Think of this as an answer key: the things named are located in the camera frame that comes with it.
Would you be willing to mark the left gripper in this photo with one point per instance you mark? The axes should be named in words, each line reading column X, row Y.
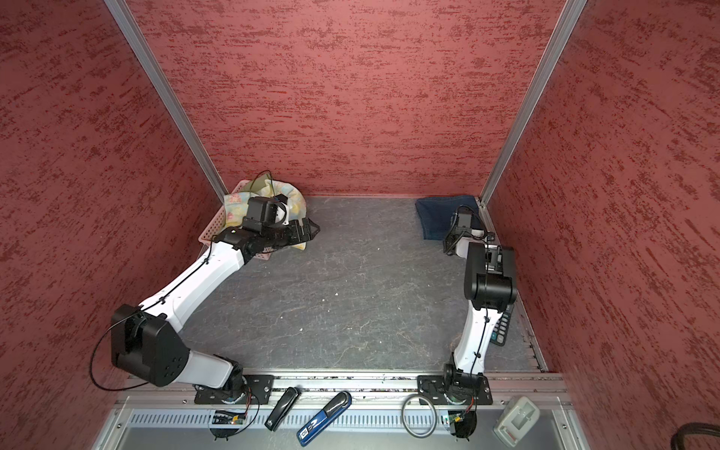
column 296, row 237

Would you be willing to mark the pastel floral skirt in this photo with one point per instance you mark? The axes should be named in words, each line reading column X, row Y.
column 236, row 207

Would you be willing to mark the blue denim skirt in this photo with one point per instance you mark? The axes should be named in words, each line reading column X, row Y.
column 436, row 214

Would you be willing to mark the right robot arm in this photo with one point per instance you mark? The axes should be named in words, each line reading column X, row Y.
column 490, row 287

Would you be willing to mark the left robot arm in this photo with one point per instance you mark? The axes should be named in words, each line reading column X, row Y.
column 145, row 340

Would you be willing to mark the olive green garment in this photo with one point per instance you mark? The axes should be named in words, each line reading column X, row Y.
column 260, row 182

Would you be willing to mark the left circuit board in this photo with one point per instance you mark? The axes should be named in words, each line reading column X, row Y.
column 226, row 424

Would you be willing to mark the circuit board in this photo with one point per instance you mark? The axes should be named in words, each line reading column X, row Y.
column 226, row 424
column 461, row 424

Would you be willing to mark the blue black handheld device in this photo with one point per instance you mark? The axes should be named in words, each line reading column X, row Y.
column 324, row 418

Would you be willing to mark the black calculator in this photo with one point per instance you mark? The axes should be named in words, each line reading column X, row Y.
column 500, row 330

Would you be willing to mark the right circuit board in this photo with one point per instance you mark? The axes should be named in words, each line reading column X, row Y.
column 461, row 424

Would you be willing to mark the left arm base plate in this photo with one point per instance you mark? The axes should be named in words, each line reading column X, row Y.
column 256, row 388

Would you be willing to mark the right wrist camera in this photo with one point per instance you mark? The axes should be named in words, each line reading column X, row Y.
column 463, row 226

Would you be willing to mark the aluminium front rail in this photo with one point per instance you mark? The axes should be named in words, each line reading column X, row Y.
column 382, row 401

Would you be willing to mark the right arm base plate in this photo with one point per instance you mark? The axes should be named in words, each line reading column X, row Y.
column 430, row 389

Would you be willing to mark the left aluminium corner post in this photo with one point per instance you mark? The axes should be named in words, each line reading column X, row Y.
column 121, row 13

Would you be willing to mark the aluminium corner post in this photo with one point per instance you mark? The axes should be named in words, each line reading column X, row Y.
column 121, row 13
column 562, row 31

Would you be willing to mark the right aluminium corner post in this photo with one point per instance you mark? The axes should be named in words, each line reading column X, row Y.
column 562, row 31

